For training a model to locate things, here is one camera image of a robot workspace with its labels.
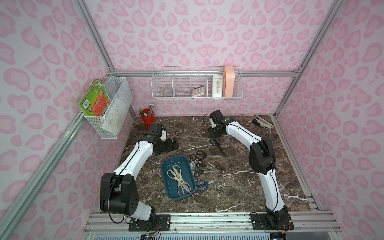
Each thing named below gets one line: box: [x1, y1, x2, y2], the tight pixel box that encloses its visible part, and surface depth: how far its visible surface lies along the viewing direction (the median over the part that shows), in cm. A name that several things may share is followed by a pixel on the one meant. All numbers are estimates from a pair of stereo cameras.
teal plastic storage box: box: [161, 155, 196, 201], surface depth 89 cm
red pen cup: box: [139, 108, 157, 128], surface depth 112 cm
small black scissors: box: [196, 160, 219, 172], surface depth 95 cm
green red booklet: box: [78, 78, 112, 117], surface depth 73 cm
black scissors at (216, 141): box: [210, 137, 227, 158], surface depth 106 cm
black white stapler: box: [252, 115, 274, 130], surface depth 115 cm
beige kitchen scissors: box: [166, 164, 191, 193], surface depth 90 cm
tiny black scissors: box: [187, 153, 196, 163], surface depth 99 cm
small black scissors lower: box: [193, 167, 220, 178], surface depth 92 cm
